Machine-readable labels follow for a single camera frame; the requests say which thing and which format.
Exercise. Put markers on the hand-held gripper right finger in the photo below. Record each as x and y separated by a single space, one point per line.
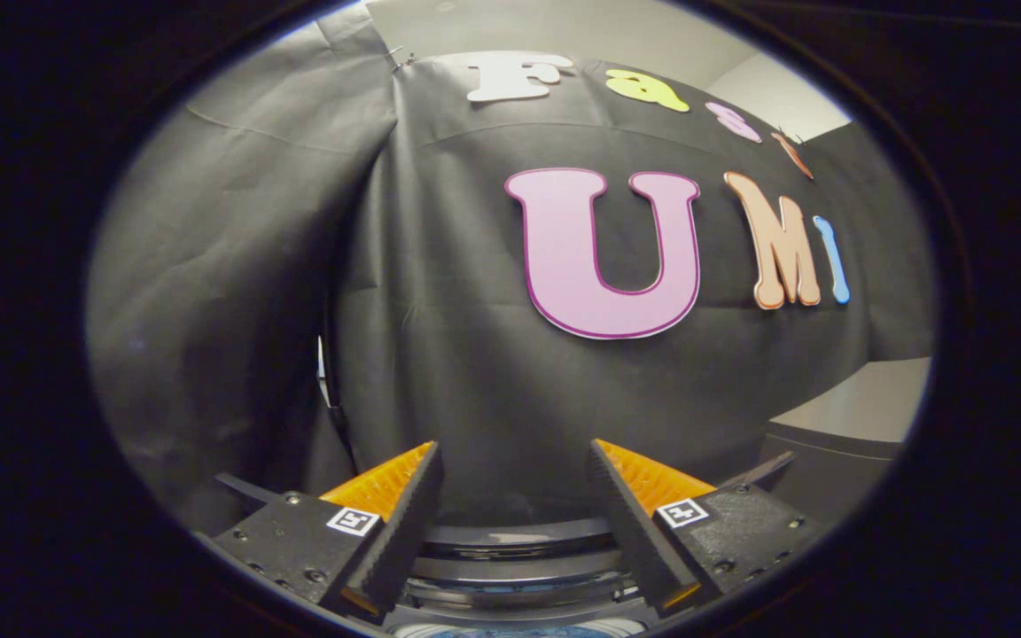
630 523

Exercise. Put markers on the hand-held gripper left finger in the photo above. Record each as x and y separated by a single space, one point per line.
404 523

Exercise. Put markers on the small grey washing machine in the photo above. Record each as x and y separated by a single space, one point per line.
519 567

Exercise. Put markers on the black backdrop cloth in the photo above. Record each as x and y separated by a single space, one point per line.
457 354

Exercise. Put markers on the beige cabinet with dark top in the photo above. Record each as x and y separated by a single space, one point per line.
856 408

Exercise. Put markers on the metal binder clip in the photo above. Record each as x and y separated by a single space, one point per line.
402 60

